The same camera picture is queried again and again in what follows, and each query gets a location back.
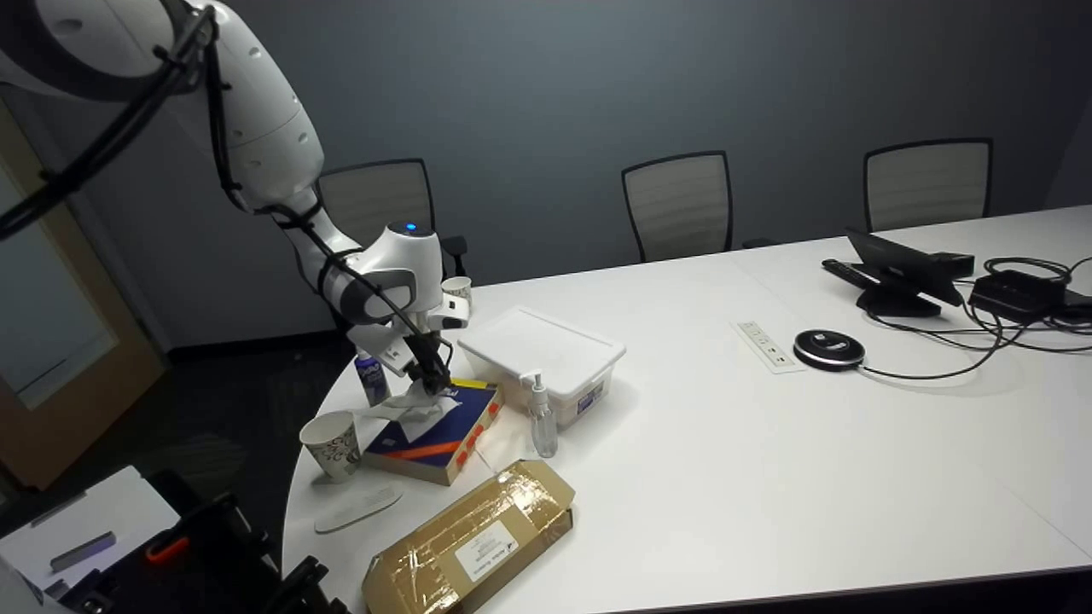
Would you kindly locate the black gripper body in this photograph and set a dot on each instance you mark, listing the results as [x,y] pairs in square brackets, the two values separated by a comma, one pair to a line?
[412,331]

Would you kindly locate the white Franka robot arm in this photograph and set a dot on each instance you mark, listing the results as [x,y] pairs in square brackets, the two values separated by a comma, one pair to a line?
[262,123]

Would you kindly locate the blue book orange stripe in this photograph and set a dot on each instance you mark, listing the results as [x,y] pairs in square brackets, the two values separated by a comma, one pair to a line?
[463,428]

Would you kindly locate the blue bottle white cap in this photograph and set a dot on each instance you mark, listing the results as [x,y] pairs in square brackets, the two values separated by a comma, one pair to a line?
[370,381]

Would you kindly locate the patterned paper coffee cup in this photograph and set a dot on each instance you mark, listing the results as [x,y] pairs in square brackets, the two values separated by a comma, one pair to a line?
[334,446]

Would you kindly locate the small clear spray bottle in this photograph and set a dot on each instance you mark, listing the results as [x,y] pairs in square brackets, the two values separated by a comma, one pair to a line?
[547,423]

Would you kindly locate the mesh back office chair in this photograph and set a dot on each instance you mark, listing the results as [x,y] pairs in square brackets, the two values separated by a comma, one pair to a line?
[924,182]
[364,198]
[680,207]

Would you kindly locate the white plastic cup lid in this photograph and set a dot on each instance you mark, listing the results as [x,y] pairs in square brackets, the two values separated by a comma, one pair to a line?
[356,512]

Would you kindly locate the wooden door glass panel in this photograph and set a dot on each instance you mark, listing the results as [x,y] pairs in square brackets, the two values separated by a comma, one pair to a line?
[79,410]

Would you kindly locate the white board sheet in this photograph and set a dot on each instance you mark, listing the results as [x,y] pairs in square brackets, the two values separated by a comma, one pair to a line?
[102,509]

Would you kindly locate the grey metal bar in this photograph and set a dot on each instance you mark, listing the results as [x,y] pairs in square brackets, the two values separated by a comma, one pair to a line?
[81,549]

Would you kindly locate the round black speaker puck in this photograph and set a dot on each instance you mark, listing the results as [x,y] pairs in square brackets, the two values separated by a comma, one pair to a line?
[829,349]

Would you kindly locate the black conference phone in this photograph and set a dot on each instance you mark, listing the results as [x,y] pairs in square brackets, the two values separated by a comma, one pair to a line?
[898,273]

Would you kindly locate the black power adapter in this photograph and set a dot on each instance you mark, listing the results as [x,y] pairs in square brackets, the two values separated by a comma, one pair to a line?
[1019,299]

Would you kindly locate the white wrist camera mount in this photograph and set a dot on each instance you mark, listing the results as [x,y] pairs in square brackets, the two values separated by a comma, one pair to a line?
[376,347]

